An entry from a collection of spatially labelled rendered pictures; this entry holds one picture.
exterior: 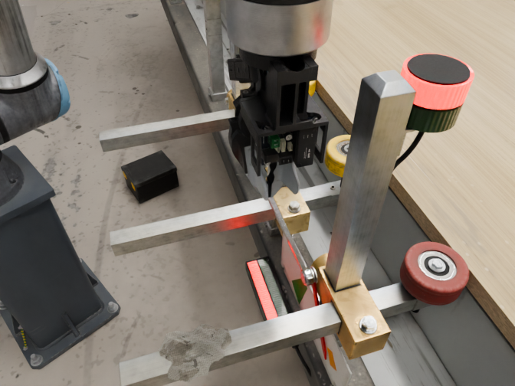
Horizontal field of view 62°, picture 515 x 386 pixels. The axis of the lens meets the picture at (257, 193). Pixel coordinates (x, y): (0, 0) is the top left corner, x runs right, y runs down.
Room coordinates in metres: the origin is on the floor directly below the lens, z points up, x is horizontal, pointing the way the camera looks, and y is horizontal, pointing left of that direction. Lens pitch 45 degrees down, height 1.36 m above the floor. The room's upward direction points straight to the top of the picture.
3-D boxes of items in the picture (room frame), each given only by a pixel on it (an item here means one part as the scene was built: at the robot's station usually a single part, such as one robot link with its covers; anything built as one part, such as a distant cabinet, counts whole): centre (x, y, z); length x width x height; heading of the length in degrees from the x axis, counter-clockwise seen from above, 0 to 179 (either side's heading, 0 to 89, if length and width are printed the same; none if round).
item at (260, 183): (0.36, 0.00, 1.02); 0.06 x 0.03 x 0.09; 17
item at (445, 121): (0.34, -0.16, 1.14); 0.06 x 0.06 x 0.02
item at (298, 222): (0.55, -0.05, 0.80); 0.14 x 0.06 x 0.05; 17
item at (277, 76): (0.36, -0.02, 1.13); 0.09 x 0.08 x 0.12; 17
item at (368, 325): (0.26, -0.14, 0.88); 0.02 x 0.02 x 0.01
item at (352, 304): (0.31, -0.12, 0.85); 0.14 x 0.06 x 0.05; 17
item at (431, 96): (0.34, -0.16, 1.16); 0.06 x 0.06 x 0.02
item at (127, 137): (0.74, 0.11, 0.83); 0.44 x 0.03 x 0.04; 107
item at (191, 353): (0.23, 0.07, 0.87); 0.09 x 0.07 x 0.02; 107
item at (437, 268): (0.33, -0.23, 0.85); 0.08 x 0.08 x 0.11
